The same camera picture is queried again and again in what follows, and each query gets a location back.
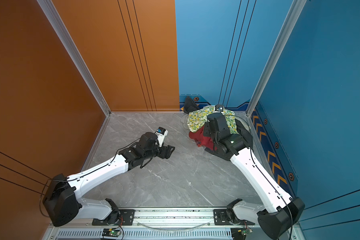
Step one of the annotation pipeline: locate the red cloth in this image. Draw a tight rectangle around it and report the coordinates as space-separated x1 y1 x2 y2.
189 127 217 151

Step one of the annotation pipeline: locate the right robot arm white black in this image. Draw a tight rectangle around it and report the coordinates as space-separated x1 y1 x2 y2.
204 112 305 240

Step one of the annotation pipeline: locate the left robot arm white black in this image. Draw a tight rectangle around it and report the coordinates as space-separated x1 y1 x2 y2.
43 128 175 227

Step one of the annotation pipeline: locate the lemon print cloth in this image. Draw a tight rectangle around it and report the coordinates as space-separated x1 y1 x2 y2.
187 106 238 134

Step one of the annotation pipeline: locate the dark grey cloth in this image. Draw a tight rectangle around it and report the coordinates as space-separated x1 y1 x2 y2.
183 96 200 115

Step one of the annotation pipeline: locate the left green circuit board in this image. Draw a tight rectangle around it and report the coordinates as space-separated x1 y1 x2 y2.
102 228 123 240

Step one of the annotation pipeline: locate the green circuit board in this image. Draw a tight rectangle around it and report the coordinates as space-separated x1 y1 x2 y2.
102 228 123 240
231 228 253 240

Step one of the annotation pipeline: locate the right green circuit board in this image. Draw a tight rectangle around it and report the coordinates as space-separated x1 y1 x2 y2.
231 228 253 240

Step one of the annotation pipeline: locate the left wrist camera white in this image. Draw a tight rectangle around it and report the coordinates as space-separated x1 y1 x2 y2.
155 127 168 147

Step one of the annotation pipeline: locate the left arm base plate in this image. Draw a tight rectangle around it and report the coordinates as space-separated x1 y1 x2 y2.
92 209 135 227

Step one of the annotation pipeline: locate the aluminium front rail frame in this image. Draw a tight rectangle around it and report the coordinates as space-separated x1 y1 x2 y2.
41 206 307 240

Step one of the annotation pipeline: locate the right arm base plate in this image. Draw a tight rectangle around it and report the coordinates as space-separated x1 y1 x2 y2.
213 209 255 226

